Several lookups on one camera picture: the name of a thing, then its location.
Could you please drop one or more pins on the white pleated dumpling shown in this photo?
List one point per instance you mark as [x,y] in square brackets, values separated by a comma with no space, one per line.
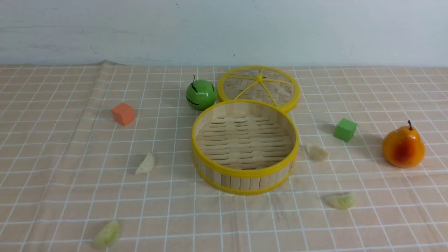
[316,153]

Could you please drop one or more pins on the green cube block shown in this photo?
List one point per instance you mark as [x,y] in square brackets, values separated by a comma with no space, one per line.
[345,129]

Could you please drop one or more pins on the green toy apple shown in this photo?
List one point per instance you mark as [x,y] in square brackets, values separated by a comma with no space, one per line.
[201,94]

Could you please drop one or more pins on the orange cube block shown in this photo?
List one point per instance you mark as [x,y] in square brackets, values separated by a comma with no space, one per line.
[123,114]

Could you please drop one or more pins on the bamboo steamer lid yellow rim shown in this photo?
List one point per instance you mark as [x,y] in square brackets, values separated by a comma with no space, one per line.
[260,83]

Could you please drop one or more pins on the orange toy pear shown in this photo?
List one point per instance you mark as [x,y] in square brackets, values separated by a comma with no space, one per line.
[404,147]

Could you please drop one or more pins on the bamboo steamer tray yellow rim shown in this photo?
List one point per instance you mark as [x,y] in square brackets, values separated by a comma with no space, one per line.
[244,147]

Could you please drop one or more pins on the pale green dumpling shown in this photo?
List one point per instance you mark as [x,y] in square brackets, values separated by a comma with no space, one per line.
[340,201]

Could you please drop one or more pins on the beige checkered tablecloth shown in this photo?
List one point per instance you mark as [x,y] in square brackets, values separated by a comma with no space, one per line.
[67,167]

